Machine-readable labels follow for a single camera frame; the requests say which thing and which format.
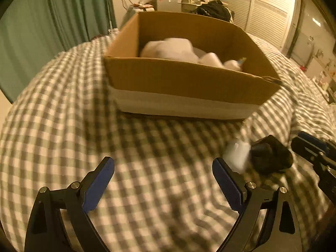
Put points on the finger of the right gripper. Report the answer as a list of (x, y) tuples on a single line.
[(323, 166), (326, 145)]

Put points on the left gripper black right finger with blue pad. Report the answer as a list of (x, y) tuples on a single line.
[(280, 229)]

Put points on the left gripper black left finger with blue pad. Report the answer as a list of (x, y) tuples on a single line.
[(46, 230)]

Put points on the white tube bottle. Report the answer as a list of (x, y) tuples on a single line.
[(236, 155)]

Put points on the white sock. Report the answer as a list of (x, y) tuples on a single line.
[(211, 59), (177, 49)]

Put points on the white toilet paper roll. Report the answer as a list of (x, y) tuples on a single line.
[(199, 53)]

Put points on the white bear figurine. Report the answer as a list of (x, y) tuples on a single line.
[(235, 65)]

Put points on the grey checkered bed duvet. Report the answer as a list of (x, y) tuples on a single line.
[(162, 196)]

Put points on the white wardrobe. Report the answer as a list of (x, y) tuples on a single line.
[(267, 19)]

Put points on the brown cardboard box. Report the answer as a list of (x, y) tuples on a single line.
[(161, 87)]

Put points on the black clothes pile on chair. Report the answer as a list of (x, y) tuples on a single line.
[(214, 9)]

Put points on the silver mini fridge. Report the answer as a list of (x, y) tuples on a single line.
[(169, 5)]

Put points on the green curtain left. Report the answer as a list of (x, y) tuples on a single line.
[(33, 32)]

